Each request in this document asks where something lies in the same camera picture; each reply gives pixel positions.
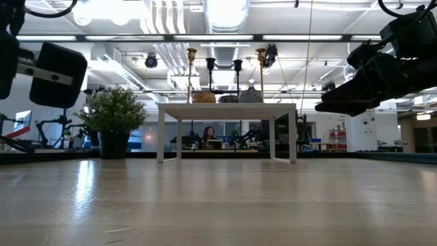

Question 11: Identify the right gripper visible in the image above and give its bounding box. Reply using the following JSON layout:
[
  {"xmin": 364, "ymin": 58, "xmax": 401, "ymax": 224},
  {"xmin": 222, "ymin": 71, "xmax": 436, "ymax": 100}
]
[{"xmin": 314, "ymin": 54, "xmax": 437, "ymax": 117}]

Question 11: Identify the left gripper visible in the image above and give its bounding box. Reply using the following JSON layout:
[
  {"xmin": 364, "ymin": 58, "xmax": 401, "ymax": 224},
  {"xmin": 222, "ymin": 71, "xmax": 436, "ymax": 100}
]
[{"xmin": 0, "ymin": 32, "xmax": 88, "ymax": 109}]

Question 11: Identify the gold candlestick holder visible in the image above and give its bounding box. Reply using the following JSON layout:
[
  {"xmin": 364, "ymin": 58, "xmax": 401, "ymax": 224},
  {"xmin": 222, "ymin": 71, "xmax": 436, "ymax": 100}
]
[
  {"xmin": 255, "ymin": 47, "xmax": 268, "ymax": 95},
  {"xmin": 186, "ymin": 47, "xmax": 198, "ymax": 104}
]

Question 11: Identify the blue white patterned candle bowl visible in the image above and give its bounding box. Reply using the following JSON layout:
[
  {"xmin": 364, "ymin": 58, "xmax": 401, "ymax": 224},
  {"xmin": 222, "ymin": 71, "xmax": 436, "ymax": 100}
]
[{"xmin": 238, "ymin": 85, "xmax": 264, "ymax": 104}]

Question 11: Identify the black candlestick holder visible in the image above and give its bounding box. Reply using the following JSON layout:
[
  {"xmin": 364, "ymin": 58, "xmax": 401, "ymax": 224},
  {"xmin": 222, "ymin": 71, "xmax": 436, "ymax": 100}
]
[
  {"xmin": 205, "ymin": 57, "xmax": 216, "ymax": 92},
  {"xmin": 233, "ymin": 58, "xmax": 243, "ymax": 97}
]

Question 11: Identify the white round column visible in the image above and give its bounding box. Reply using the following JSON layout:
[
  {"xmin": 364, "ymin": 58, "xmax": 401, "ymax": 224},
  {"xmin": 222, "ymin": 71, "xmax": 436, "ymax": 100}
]
[{"xmin": 343, "ymin": 109, "xmax": 378, "ymax": 153}]

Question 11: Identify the red storage shelf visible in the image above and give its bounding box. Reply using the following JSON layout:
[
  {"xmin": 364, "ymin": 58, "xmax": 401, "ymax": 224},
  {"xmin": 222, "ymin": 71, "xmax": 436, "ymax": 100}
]
[{"xmin": 329, "ymin": 129, "xmax": 348, "ymax": 151}]

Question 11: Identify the computer monitor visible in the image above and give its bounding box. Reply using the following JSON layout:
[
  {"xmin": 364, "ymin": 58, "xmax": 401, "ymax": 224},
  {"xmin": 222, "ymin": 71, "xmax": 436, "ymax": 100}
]
[{"xmin": 12, "ymin": 109, "xmax": 33, "ymax": 133}]

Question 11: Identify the green plant in black pot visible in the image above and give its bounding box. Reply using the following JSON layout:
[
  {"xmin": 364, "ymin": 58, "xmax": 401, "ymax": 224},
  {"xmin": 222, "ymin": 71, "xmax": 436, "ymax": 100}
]
[{"xmin": 72, "ymin": 87, "xmax": 148, "ymax": 160}]

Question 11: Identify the white perforated riser shelf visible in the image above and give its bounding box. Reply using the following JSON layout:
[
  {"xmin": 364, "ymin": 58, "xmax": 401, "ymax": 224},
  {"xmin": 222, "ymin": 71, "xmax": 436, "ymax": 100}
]
[{"xmin": 157, "ymin": 102, "xmax": 298, "ymax": 164}]

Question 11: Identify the person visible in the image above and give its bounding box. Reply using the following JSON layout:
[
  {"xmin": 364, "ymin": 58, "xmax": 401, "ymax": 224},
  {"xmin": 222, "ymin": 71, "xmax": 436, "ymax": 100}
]
[{"xmin": 201, "ymin": 126, "xmax": 219, "ymax": 150}]

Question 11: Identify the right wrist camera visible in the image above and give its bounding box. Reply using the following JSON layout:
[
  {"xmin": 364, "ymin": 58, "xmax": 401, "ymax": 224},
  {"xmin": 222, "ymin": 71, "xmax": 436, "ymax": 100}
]
[{"xmin": 347, "ymin": 40, "xmax": 380, "ymax": 70}]

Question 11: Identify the black aluminium table frame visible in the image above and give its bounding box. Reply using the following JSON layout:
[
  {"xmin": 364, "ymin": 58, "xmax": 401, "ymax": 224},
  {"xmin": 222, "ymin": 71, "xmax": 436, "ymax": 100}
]
[{"xmin": 0, "ymin": 150, "xmax": 437, "ymax": 165}]

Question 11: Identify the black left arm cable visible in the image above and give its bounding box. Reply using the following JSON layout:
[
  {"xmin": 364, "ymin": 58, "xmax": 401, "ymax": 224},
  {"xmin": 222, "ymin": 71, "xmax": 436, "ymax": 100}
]
[{"xmin": 25, "ymin": 0, "xmax": 79, "ymax": 18}]

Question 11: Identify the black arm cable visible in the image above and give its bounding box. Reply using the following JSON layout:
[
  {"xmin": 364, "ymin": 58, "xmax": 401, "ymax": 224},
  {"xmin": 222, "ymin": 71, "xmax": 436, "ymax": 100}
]
[
  {"xmin": 377, "ymin": 0, "xmax": 437, "ymax": 21},
  {"xmin": 25, "ymin": 0, "xmax": 79, "ymax": 18}
]

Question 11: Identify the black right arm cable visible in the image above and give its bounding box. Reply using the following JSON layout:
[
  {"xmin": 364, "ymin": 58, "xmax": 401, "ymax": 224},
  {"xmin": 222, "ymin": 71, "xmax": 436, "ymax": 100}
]
[{"xmin": 377, "ymin": 0, "xmax": 437, "ymax": 21}]

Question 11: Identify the black overhead frame bar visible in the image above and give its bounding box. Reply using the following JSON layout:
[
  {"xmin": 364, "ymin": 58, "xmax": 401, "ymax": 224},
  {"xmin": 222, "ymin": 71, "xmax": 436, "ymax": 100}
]
[{"xmin": 15, "ymin": 33, "xmax": 383, "ymax": 43}]

